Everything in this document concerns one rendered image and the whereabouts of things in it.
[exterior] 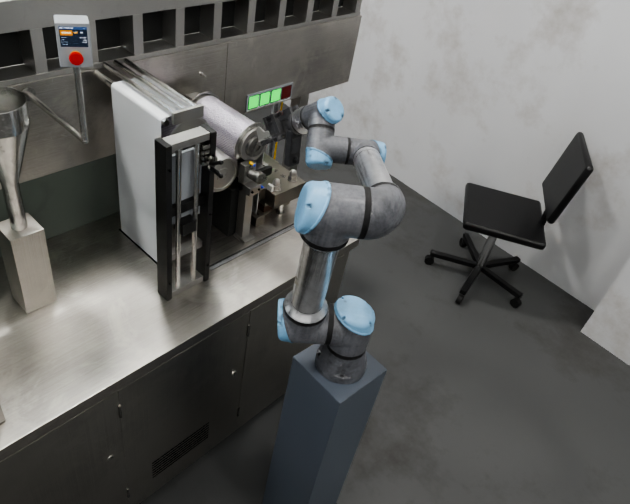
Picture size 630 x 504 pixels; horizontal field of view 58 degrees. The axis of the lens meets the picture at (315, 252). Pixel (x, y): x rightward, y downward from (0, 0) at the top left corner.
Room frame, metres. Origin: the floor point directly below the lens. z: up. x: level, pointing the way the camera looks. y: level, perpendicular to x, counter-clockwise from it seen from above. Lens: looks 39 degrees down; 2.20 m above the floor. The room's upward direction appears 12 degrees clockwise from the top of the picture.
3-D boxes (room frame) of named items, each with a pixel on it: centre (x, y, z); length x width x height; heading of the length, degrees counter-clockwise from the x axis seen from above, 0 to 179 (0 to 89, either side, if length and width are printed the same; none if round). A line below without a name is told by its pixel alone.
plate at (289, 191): (1.87, 0.30, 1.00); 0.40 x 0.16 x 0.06; 54
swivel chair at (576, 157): (2.74, -1.00, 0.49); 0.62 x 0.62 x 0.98
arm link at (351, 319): (1.10, -0.13, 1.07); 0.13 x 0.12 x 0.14; 100
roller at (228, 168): (1.60, 0.44, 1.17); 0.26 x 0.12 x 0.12; 54
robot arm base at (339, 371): (1.10, -0.14, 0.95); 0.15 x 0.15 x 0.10
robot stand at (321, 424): (1.10, -0.14, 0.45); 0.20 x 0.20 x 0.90; 50
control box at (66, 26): (1.19, 0.62, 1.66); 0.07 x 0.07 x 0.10; 29
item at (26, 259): (1.10, 0.78, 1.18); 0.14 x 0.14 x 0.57
